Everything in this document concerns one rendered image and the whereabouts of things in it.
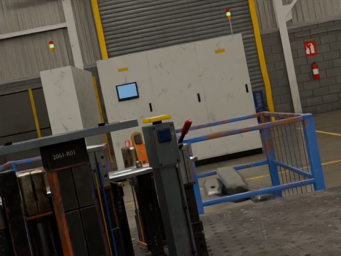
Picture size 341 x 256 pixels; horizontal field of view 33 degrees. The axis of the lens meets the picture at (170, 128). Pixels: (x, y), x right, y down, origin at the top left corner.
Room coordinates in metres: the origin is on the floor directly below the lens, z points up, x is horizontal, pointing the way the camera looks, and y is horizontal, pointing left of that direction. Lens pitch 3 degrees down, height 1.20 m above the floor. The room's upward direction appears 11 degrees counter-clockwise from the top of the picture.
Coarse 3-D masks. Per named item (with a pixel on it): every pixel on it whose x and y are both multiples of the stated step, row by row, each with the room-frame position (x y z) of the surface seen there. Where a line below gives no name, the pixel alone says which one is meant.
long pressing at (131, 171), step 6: (192, 156) 1.85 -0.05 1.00; (126, 168) 1.92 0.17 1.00; (132, 168) 1.89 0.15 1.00; (138, 168) 1.85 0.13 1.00; (144, 168) 1.79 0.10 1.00; (150, 168) 1.78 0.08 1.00; (114, 174) 1.82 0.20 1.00; (120, 174) 1.75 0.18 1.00; (126, 174) 1.75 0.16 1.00; (132, 174) 1.76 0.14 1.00; (138, 174) 1.77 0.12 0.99; (114, 180) 1.74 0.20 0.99; (48, 192) 1.67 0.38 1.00
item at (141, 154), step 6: (138, 132) 2.02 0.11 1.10; (132, 138) 2.01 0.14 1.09; (138, 138) 2.01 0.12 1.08; (132, 144) 2.02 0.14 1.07; (138, 144) 2.01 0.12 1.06; (138, 150) 2.00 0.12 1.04; (144, 150) 2.01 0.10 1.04; (138, 156) 2.00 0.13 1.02; (144, 156) 2.01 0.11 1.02; (144, 162) 1.99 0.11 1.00
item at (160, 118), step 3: (168, 114) 1.53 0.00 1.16; (150, 117) 1.55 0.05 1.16; (153, 117) 1.51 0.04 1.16; (156, 117) 1.51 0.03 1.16; (159, 117) 1.52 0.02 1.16; (162, 117) 1.52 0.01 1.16; (165, 117) 1.52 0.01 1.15; (168, 117) 1.53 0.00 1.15; (144, 120) 1.54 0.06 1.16; (147, 120) 1.52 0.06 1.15; (150, 120) 1.51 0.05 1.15; (153, 120) 1.51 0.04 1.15; (156, 120) 1.51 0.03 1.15; (159, 120) 1.52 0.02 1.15; (153, 123) 1.54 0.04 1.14; (156, 123) 1.53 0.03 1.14; (159, 123) 1.53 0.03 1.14
